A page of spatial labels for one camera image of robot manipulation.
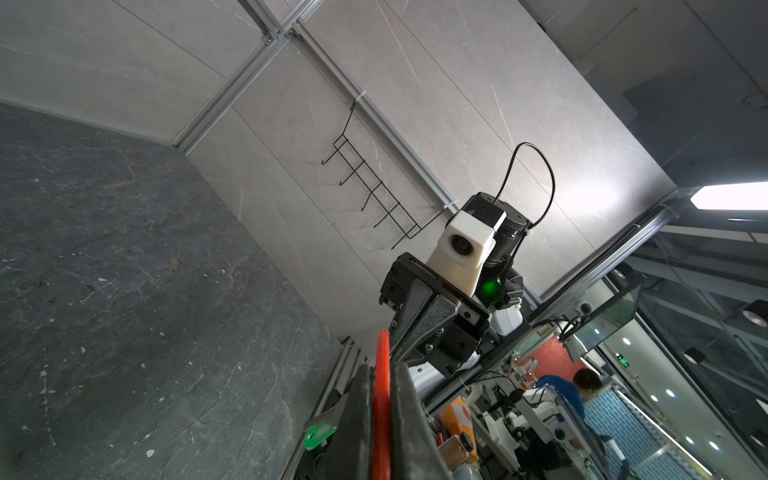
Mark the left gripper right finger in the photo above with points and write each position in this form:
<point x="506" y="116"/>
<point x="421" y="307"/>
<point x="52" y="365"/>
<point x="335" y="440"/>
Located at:
<point x="414" y="453"/>

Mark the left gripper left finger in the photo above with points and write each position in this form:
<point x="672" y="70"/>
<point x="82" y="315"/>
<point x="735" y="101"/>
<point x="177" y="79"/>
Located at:
<point x="349" y="455"/>

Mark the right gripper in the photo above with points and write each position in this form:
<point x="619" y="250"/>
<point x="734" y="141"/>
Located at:
<point x="434" y="321"/>

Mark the green tagged key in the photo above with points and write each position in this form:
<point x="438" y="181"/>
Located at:
<point x="317" y="435"/>

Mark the brown bottle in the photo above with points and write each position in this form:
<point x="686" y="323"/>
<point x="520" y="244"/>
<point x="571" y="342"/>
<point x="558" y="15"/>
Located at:
<point x="456" y="450"/>

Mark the person in blue shirt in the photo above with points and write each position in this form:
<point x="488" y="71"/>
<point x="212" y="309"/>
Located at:
<point x="584" y="384"/>

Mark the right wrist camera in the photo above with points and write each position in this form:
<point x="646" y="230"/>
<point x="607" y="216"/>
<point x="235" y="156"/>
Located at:
<point x="465" y="245"/>

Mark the black wire hook rack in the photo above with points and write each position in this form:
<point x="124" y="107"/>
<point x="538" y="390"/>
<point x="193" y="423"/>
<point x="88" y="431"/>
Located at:
<point x="378" y="192"/>

